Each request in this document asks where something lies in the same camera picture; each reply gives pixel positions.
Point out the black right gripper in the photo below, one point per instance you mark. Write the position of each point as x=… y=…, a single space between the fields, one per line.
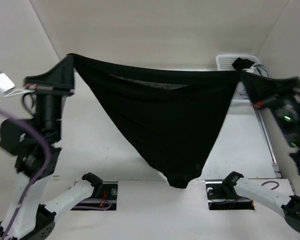
x=261 y=102

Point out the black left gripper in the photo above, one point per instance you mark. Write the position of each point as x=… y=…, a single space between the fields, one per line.
x=63 y=74

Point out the black tank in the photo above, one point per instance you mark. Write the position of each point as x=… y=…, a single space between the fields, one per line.
x=241 y=64
x=172 y=118

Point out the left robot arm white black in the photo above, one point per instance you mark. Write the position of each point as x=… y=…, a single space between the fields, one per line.
x=32 y=141

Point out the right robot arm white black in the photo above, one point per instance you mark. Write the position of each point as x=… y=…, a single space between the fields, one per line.
x=285 y=205

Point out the grey tank top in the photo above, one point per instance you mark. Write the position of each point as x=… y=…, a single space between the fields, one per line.
x=261 y=70

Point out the white plastic laundry basket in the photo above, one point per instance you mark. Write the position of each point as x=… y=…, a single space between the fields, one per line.
x=224 y=62

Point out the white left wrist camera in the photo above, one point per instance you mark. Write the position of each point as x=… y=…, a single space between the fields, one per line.
x=8 y=88

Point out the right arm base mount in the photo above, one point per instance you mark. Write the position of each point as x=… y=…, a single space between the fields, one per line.
x=219 y=200

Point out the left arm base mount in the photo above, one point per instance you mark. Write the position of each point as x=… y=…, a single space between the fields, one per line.
x=106 y=200

